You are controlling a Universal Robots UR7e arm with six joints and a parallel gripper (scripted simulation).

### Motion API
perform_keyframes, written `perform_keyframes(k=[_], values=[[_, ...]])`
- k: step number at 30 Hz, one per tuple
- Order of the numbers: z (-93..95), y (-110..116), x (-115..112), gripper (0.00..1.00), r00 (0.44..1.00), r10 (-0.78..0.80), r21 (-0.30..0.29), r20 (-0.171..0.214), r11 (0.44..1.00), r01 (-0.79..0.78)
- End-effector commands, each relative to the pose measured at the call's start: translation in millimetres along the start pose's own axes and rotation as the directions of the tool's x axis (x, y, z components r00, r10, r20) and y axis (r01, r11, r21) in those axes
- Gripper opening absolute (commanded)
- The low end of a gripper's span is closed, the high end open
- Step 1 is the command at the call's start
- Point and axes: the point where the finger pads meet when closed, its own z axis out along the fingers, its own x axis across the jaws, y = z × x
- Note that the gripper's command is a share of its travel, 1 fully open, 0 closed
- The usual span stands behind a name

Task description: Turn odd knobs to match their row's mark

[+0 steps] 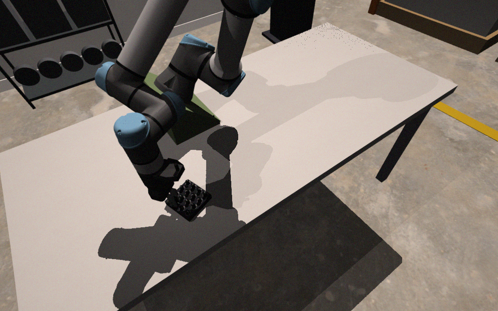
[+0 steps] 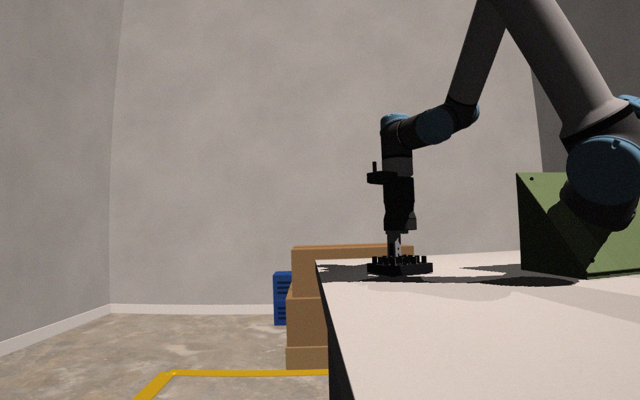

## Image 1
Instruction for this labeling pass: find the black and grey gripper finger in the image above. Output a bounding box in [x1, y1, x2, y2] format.
[167, 194, 178, 207]
[170, 188, 180, 203]

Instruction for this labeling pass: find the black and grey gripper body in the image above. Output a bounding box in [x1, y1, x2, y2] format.
[132, 151, 185, 202]

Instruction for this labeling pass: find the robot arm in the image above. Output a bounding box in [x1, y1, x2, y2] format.
[95, 0, 274, 165]

